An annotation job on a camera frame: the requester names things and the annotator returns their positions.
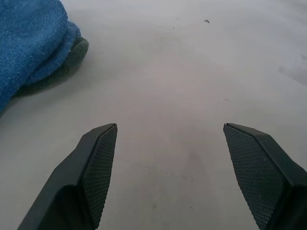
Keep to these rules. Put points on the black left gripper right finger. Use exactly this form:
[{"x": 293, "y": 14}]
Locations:
[{"x": 261, "y": 167}]

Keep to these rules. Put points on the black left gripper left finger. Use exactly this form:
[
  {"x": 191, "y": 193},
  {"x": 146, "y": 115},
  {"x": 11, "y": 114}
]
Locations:
[{"x": 86, "y": 172}]

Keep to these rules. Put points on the blue cloth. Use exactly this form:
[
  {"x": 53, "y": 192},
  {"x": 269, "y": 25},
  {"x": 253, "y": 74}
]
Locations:
[{"x": 28, "y": 43}]

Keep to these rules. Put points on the dark grey sock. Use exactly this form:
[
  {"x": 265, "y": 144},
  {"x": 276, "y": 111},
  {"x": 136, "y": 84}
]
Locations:
[{"x": 74, "y": 56}]

